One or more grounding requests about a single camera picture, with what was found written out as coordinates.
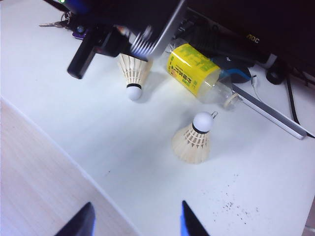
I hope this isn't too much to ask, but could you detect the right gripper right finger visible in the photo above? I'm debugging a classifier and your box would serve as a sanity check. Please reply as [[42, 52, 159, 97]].
[[180, 200, 211, 236]]

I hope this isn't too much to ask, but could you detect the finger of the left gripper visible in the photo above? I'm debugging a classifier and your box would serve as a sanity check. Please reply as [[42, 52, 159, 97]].
[[96, 28, 130, 58]]

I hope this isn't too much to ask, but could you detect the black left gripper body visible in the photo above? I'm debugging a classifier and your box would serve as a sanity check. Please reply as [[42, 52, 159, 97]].
[[67, 22, 131, 80]]

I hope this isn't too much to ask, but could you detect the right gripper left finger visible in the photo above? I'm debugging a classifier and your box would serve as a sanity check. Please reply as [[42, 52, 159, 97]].
[[55, 202, 95, 236]]

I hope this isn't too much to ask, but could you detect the white feather shuttlecock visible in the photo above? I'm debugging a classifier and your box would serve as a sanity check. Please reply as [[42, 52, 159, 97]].
[[171, 112, 214, 165], [117, 53, 153, 101]]

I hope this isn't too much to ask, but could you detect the metal key bunch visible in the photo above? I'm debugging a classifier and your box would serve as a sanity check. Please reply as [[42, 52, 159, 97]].
[[39, 12, 74, 29]]

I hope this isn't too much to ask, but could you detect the yellow label plastic bottle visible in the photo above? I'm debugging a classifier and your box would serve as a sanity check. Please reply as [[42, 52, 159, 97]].
[[164, 43, 243, 110]]

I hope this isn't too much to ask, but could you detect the white raised desk board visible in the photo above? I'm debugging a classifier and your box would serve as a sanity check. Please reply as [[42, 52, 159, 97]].
[[0, 0, 315, 236]]

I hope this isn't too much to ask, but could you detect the black monitor base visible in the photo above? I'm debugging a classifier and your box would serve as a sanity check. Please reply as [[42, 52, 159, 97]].
[[213, 55, 253, 84]]

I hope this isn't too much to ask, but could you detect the black computer monitor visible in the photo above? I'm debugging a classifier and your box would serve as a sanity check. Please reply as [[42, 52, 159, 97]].
[[182, 0, 315, 67]]

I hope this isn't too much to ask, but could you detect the black cable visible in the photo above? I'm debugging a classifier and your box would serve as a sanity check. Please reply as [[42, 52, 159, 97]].
[[266, 59, 301, 125]]

